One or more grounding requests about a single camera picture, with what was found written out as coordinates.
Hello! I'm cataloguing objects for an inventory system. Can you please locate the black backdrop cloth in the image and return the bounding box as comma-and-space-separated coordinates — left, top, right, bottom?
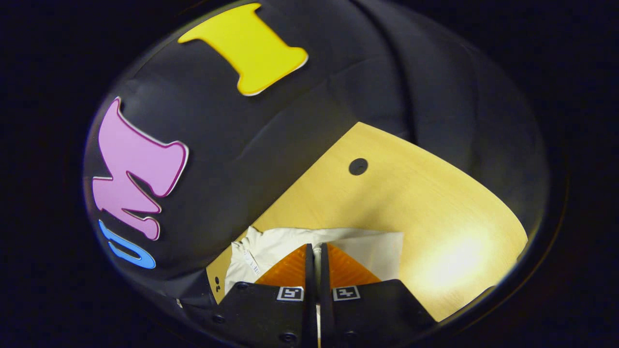
83, 0, 549, 310

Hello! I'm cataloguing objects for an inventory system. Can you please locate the white sweatshirt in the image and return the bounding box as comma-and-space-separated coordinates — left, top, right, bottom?
224, 226, 404, 293

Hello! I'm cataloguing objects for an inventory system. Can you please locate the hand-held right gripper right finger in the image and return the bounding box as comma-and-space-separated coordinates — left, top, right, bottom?
319, 243, 438, 348

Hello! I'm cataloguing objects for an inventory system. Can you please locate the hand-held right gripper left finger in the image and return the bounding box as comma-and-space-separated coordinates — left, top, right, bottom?
201, 243, 318, 348

